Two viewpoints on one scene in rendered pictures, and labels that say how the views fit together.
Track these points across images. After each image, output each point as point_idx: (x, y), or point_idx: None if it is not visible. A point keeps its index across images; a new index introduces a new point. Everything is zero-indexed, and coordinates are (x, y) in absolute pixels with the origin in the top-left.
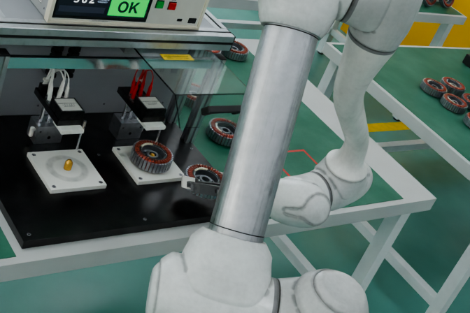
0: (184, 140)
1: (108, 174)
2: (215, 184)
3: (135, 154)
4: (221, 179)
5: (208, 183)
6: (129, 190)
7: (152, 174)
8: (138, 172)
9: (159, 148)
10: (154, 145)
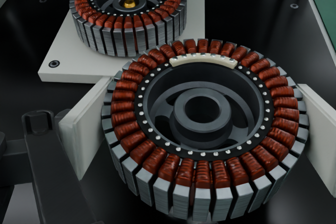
0: None
1: (4, 43)
2: (42, 222)
3: None
4: (275, 126)
5: (34, 180)
6: (1, 93)
7: (101, 56)
8: (68, 48)
9: None
10: None
